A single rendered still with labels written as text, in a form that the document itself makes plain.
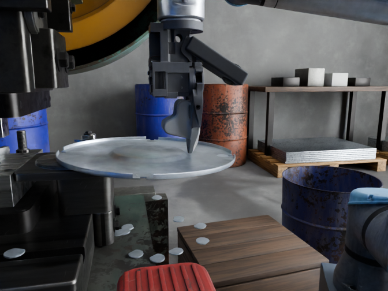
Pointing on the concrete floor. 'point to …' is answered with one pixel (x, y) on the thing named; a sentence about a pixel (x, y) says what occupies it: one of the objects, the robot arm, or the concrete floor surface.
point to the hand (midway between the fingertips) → (194, 145)
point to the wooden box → (252, 255)
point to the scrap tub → (321, 204)
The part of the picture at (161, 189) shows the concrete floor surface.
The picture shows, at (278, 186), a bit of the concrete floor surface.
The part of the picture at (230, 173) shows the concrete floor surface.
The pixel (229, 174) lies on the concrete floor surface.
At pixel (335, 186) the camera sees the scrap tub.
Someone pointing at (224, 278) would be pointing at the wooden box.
